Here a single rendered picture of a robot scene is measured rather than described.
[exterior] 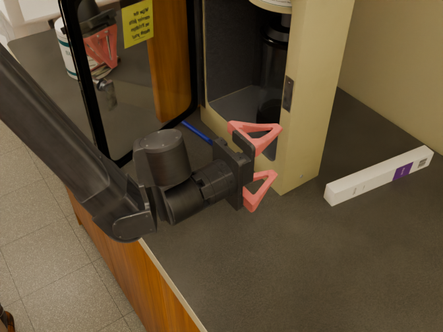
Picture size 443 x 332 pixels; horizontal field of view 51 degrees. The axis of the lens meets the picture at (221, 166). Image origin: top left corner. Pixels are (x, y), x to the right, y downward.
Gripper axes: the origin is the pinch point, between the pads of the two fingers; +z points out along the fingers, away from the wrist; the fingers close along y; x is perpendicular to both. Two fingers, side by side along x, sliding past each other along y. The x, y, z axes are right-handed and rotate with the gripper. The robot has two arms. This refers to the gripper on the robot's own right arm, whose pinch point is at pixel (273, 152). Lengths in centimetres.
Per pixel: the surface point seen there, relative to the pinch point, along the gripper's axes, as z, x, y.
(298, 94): 13.1, 8.9, 0.4
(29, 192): -27, 142, -119
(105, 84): -14.2, 30.3, 1.3
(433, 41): 55, 11, -3
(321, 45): 16.8, 8.9, 9.0
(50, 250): -31, 102, -120
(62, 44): -8, 78, -15
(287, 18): 20.5, 21.8, 7.5
